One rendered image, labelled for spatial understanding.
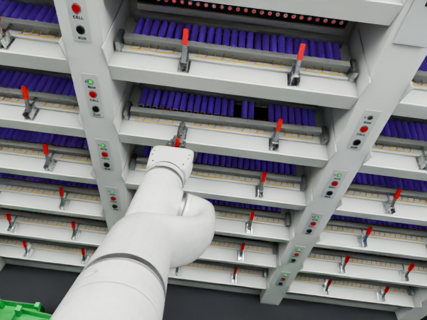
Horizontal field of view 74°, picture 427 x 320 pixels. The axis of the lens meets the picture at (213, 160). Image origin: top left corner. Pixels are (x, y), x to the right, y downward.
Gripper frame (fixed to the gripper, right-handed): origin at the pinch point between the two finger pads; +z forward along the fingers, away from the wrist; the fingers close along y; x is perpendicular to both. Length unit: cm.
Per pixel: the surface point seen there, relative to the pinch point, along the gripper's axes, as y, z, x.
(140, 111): -12.6, 10.2, 3.5
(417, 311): 116, 19, -84
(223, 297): 24, 22, -96
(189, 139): 2.3, 6.4, -1.5
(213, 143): 9.3, 6.2, -1.6
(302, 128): 34.6, 11.4, 4.2
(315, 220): 48, 10, -28
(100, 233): -34, 19, -59
